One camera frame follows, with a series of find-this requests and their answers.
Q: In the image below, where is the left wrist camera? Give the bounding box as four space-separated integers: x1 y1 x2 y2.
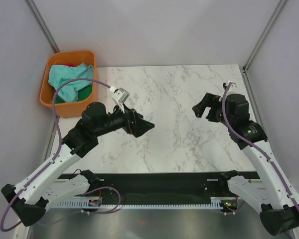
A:
110 86 130 113

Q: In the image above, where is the green t shirt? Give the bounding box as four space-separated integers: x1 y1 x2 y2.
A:
55 84 92 104

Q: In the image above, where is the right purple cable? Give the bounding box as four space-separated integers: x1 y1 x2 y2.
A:
221 83 299 232

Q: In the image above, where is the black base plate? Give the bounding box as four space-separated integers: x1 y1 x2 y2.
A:
57 171 262 207

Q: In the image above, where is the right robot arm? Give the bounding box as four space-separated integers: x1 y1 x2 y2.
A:
192 93 299 236

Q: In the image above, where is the left aluminium frame post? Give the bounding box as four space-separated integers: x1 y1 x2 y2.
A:
25 0 60 53

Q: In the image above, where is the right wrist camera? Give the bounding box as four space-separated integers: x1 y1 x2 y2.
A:
223 81 237 91

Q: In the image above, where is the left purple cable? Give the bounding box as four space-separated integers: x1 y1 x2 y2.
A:
0 78 113 232

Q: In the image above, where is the aluminium frame post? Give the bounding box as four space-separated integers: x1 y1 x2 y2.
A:
25 0 60 53
241 0 289 73

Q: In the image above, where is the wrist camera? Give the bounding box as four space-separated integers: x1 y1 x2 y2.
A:
223 81 237 91
110 86 130 113

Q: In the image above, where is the right aluminium frame post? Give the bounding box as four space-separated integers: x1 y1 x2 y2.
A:
241 0 289 73

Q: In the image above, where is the purple cable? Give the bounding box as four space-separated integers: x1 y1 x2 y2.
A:
221 83 299 232
0 78 113 232

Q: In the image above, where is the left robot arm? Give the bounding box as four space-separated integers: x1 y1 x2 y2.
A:
1 102 155 227

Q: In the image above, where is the teal t shirt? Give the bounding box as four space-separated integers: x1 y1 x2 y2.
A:
48 63 94 90

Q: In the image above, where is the white slotted cable duct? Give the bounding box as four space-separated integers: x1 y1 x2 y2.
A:
53 197 223 210

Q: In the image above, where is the red t shirt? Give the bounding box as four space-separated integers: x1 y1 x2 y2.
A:
64 64 76 67

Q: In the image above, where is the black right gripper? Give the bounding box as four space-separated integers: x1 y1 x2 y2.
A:
192 92 234 128

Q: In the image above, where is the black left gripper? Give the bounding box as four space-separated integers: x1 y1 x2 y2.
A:
94 101 154 138

